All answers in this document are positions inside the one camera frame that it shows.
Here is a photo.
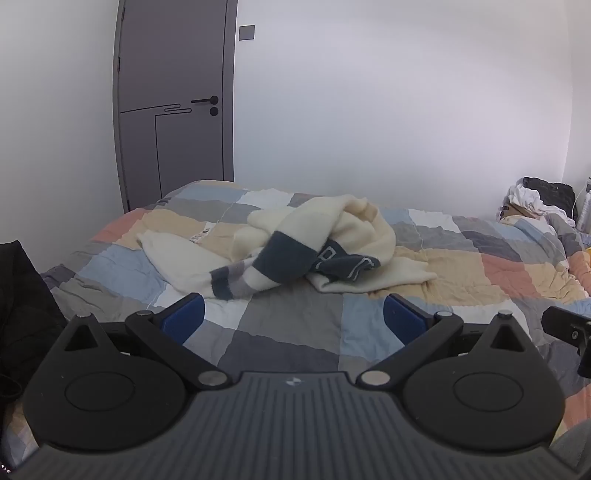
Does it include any silver spray bottle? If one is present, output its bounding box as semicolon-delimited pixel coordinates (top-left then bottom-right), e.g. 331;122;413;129
576;176;591;232

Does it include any grey door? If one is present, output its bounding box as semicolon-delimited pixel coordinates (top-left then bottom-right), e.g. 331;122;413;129
112;0;238;214

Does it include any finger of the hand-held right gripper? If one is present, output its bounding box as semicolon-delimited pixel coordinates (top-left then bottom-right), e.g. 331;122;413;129
541;305;591;377

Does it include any cream sweater with blue stripes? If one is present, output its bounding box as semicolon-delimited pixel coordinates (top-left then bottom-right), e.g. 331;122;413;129
136;194;438;302

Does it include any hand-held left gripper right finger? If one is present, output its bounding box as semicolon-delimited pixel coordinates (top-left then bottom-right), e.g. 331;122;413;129
357;293;537;387

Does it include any black jacket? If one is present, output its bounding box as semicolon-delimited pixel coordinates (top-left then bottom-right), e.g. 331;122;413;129
0;239;68;407

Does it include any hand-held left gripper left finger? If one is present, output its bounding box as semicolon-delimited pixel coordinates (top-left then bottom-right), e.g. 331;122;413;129
59;293;232;391

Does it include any white crumpled cloth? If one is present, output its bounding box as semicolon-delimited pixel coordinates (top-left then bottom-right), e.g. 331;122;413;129
508;184;576;219

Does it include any patchwork checked quilt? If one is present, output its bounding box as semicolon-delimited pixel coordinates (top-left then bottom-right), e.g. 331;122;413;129
0;180;591;472

